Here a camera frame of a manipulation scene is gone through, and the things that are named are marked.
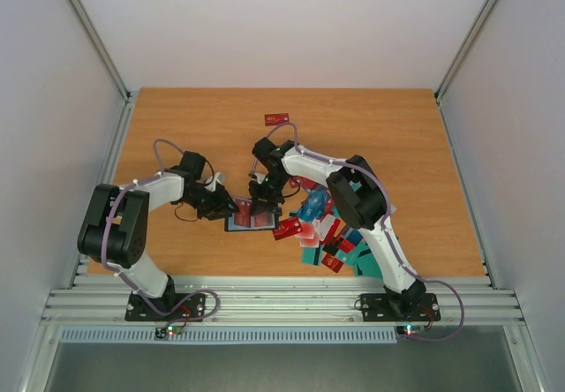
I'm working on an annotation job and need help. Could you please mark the white card centre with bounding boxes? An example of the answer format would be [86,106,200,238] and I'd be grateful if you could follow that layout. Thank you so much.
[316,215,340,243]

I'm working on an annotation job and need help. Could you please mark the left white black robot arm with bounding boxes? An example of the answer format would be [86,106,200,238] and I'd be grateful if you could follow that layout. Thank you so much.
[77,151,239,320]

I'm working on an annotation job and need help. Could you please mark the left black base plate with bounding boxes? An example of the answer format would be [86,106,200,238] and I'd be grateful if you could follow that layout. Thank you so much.
[124,292,207,321]

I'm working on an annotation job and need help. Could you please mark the teal card bottom left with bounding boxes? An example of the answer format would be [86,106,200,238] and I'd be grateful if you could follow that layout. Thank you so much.
[301,246,322,266]

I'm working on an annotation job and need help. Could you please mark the blue card centre pile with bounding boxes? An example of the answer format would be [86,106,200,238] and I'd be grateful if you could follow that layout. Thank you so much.
[297,190,330,222]

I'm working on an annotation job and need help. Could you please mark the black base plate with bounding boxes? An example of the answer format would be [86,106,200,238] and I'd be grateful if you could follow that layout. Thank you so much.
[124,292,207,321]
[359,293,441,322]

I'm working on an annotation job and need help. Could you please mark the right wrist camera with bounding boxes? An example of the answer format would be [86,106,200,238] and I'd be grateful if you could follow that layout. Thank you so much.
[249,170,266,184]

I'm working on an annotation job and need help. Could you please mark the teal card bottom right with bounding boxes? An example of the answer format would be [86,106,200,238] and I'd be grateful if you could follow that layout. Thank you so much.
[353,253,383,279]

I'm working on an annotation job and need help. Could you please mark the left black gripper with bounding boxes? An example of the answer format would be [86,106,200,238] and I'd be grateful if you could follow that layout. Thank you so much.
[184,185,240,220]

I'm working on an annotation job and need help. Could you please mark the red card bottom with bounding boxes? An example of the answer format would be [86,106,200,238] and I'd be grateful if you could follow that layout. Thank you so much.
[321,253,343,273]

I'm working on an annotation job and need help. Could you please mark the grey slotted cable duct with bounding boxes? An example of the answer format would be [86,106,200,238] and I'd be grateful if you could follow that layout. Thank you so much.
[59,326,397,345]

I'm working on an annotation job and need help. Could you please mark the teal card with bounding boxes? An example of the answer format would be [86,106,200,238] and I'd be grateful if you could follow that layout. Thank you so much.
[301,246,322,266]
[353,253,383,279]

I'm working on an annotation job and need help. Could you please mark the blue striped card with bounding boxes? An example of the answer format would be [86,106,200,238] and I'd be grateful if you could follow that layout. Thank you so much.
[338,226,363,246]

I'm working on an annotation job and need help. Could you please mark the black leather card holder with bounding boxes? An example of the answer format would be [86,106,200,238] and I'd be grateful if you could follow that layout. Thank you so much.
[224,215,279,232]

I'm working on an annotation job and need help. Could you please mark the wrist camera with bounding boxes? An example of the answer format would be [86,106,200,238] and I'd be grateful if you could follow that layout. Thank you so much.
[204,172,226,192]
[249,170,266,184]

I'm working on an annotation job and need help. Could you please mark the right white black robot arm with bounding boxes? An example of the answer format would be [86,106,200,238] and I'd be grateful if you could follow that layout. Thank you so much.
[249,138,426,320]

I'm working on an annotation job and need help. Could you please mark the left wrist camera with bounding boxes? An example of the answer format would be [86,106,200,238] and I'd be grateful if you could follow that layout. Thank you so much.
[204,172,226,192]

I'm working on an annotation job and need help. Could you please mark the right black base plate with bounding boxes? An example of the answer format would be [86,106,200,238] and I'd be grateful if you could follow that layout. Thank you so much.
[359,293,441,322]

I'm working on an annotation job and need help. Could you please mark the lone red card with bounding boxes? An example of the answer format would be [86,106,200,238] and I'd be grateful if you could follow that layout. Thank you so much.
[264,113,290,126]

